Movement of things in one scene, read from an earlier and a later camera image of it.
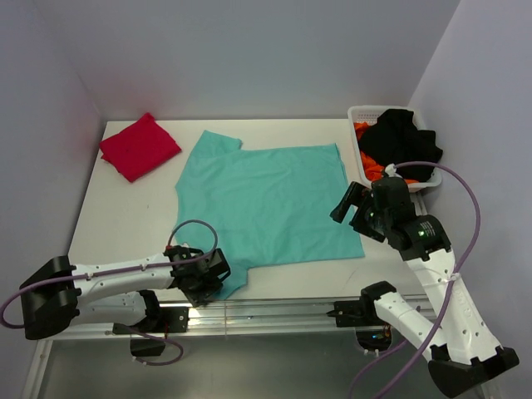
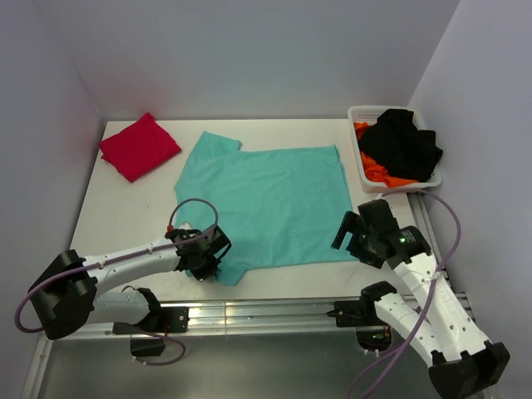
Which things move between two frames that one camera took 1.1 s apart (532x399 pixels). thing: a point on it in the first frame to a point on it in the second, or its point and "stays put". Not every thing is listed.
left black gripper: x=196 y=298 to x=209 y=270
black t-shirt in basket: x=394 y=138 stays put
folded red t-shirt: x=140 y=149 stays put
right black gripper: x=358 y=194 to x=350 y=224
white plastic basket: x=369 y=113 stays put
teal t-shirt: x=268 y=205 stays put
